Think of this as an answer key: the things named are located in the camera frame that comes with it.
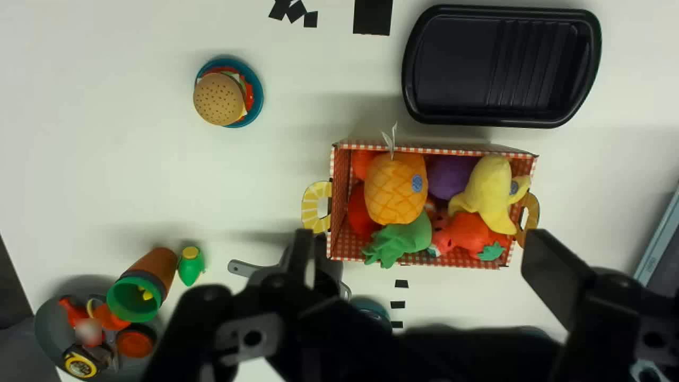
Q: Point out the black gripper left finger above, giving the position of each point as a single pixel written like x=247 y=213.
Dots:
x=300 y=252

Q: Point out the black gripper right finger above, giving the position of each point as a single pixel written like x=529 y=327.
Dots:
x=555 y=272

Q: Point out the orange pineapple plush toy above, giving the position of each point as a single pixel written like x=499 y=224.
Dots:
x=394 y=190

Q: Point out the red checkered cardboard box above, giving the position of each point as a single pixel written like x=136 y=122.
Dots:
x=339 y=240

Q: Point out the red tomato plush toy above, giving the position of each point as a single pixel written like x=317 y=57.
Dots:
x=358 y=213

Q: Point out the red-orange strawberry plush toy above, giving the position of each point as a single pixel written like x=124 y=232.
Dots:
x=471 y=236

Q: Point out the dark grey pot lid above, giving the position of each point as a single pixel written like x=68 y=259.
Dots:
x=372 y=308

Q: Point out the yellow banana plush toy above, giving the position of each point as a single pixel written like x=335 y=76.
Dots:
x=490 y=187

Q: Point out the orange-red round plush toy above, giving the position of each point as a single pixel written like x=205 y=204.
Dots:
x=360 y=164

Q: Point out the green toy corn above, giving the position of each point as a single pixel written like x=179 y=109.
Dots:
x=192 y=264

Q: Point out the watermelon slice plush toy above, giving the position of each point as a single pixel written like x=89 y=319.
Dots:
x=440 y=245

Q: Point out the purple plush toy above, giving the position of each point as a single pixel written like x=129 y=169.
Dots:
x=450 y=177

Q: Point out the teal toy plate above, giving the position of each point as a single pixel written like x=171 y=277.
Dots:
x=258 y=93

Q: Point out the toy hamburger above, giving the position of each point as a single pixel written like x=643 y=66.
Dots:
x=218 y=99

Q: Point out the orange toy disc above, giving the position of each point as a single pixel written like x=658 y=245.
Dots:
x=136 y=342
x=109 y=317

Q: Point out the red toy ketchup bottle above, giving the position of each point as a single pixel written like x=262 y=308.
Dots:
x=81 y=323

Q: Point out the yellow-rimmed toy can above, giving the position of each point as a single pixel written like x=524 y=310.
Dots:
x=78 y=364

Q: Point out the grey toy bowl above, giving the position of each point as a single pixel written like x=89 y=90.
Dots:
x=49 y=331

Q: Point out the light blue flat panel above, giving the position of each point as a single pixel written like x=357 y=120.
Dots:
x=658 y=240

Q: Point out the black plastic tray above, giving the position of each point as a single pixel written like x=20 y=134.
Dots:
x=499 y=65

